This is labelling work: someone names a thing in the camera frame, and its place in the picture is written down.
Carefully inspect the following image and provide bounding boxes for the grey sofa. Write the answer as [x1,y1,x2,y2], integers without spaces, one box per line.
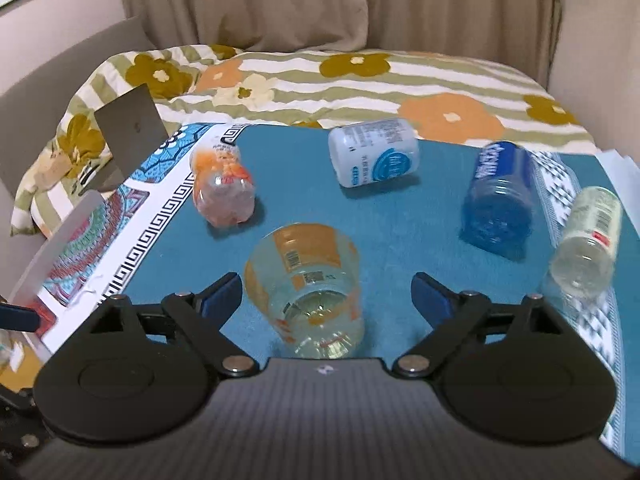
[0,14,152,241]

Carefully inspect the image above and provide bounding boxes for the blue plastic cup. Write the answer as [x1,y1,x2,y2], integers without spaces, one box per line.
[459,140,539,262]

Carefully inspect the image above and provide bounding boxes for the orange printed clear plastic cup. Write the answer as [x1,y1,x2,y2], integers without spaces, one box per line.
[192,142,256,226]

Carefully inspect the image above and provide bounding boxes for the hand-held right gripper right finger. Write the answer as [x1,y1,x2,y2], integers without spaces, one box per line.
[392,272,564,379]

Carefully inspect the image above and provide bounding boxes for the white bottle blue label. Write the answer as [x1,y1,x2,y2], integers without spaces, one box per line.
[328,118,420,189]

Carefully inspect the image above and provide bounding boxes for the pale clear plastic cup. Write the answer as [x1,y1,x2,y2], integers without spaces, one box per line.
[548,186,622,297]

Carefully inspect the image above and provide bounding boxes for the floral striped blanket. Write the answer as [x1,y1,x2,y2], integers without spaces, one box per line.
[10,44,602,239]

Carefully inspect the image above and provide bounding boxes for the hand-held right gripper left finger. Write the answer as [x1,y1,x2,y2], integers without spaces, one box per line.
[90,272,258,379]

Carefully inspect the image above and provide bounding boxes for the grey laptop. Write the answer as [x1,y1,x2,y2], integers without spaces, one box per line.
[10,83,170,311]

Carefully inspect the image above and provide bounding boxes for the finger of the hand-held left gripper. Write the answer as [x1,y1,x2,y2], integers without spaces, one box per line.
[0,303,42,334]

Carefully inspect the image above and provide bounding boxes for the teal patterned table mat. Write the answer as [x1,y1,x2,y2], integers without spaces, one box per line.
[37,122,640,461]

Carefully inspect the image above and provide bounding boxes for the white paper stack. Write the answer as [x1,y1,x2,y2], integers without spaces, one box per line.
[597,147,640,196]

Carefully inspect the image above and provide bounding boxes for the orange label clear plastic cup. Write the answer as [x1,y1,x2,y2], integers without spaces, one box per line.
[244,222,364,359]

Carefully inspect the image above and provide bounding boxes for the beige curtain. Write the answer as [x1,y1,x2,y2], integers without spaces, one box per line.
[112,0,562,55]

